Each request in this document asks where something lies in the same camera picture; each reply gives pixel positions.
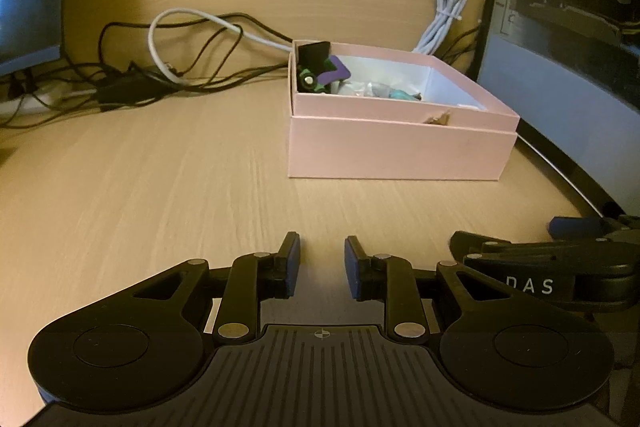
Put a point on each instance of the white power strip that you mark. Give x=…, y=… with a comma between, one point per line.
x=40, y=100

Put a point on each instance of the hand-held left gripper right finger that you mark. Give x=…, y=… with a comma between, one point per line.
x=351, y=267

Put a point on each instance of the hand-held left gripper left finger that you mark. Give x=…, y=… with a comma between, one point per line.
x=293, y=264

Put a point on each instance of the black power adapter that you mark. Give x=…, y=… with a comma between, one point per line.
x=125, y=93

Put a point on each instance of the pink cardboard box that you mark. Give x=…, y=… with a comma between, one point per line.
x=400, y=147

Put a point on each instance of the teal plastic toy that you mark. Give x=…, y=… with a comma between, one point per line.
x=402, y=95

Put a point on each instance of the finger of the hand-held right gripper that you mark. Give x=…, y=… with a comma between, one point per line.
x=575, y=227
x=480, y=243

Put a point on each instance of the green and purple toy figure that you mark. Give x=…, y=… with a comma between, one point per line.
x=334, y=70

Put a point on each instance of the clear plastic bag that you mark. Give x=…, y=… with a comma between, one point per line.
x=370, y=90

